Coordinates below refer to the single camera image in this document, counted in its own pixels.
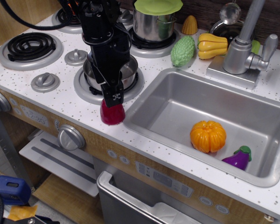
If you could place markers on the yellow corn toy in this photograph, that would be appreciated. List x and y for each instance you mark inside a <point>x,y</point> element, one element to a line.
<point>190,26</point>

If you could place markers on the orange pumpkin toy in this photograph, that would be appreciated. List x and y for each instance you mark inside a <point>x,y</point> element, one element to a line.
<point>208,136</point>

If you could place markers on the green bitter melon toy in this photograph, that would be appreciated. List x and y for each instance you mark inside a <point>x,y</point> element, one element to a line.
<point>183,51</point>

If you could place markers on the red sweet potato toy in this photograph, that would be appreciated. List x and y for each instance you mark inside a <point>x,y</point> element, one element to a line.
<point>112,115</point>

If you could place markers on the back right black burner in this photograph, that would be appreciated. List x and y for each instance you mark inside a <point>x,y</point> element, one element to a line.
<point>147,49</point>

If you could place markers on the steel pot on stove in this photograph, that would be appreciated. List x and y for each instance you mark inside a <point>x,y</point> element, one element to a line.
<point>153,28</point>

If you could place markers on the yellow squash toy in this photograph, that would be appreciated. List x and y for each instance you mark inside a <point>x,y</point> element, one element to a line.
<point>210,45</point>

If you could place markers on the steel strainer bowl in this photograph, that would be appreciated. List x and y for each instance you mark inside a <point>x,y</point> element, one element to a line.
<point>229,32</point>

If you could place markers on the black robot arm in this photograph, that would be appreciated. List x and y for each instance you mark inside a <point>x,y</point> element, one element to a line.
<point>97,17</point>

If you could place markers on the purple eggplant toy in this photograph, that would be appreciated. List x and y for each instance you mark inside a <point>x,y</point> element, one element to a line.
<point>240,158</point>

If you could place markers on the black burner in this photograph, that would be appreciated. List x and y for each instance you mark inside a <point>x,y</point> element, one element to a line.
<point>30,51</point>
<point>147,49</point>

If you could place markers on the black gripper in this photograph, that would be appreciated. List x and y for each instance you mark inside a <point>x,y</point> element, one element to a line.
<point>109,59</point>

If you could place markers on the grey oven door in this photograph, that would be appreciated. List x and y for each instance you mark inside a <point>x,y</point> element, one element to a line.
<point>10,162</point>

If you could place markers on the white oven rack shelf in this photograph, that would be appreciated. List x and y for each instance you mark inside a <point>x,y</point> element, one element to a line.
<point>75,167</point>

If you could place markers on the silver stovetop knob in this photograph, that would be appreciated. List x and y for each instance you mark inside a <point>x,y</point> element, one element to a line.
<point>45,82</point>
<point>126,18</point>
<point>76,57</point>

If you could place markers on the front right burner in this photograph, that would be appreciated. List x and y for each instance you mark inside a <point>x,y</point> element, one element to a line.
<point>93,96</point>

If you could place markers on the silver toy faucet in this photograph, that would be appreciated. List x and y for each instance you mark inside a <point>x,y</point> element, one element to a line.
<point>240,66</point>

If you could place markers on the front left black burner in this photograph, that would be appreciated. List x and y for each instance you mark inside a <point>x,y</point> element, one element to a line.
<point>30,51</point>

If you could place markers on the silver ladle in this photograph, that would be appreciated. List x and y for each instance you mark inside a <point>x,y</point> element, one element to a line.
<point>230,13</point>

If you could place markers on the blue clamp tool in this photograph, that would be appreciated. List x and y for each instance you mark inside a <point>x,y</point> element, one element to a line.
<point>14,191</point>

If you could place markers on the grey dishwasher door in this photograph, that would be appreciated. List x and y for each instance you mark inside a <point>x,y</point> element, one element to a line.
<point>127,200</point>

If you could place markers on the small steel pan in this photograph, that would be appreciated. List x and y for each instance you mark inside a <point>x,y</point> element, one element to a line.
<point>129,74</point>

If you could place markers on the yellow cloth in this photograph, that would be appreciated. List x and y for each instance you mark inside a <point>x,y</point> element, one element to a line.
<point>21,212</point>

